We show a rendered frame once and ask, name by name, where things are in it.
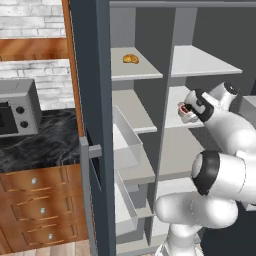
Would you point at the grey microwave oven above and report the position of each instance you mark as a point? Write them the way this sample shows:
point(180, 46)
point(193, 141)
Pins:
point(16, 110)

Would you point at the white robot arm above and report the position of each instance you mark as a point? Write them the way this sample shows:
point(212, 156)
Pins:
point(223, 180)

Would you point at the grey fridge shelf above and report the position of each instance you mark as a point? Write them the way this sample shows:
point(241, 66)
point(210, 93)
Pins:
point(176, 153)
point(173, 113)
point(196, 61)

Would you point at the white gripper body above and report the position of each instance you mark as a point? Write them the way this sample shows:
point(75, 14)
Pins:
point(192, 98)

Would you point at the red and white steak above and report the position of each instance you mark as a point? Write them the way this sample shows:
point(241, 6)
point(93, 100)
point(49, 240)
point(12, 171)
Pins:
point(183, 111)

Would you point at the wooden wall shelf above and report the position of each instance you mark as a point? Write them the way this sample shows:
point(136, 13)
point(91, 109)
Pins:
point(33, 49)

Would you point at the wooden side panel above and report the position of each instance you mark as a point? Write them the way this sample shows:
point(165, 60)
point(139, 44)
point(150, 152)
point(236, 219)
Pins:
point(71, 66)

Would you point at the dark grey freezer door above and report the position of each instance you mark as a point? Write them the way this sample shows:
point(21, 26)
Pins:
point(93, 73)

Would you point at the grey freezer door bin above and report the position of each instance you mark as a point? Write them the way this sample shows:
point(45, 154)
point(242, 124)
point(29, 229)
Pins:
point(125, 210)
point(128, 146)

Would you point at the grey freezer shelf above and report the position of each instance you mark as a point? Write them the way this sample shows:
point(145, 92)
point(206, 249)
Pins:
point(133, 70)
point(133, 110)
point(143, 170)

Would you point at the wooden drawer front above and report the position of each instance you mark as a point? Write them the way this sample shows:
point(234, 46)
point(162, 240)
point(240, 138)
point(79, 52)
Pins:
point(50, 178)
point(63, 233)
point(56, 206)

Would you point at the silver drawer knob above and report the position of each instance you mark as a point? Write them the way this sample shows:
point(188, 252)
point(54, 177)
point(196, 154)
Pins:
point(50, 236)
point(33, 181)
point(42, 210)

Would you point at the grey fridge freezer cabinet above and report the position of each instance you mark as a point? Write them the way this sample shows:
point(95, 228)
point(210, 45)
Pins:
point(166, 33)

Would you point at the orange brown bread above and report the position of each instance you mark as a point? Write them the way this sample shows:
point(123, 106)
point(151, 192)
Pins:
point(130, 59)

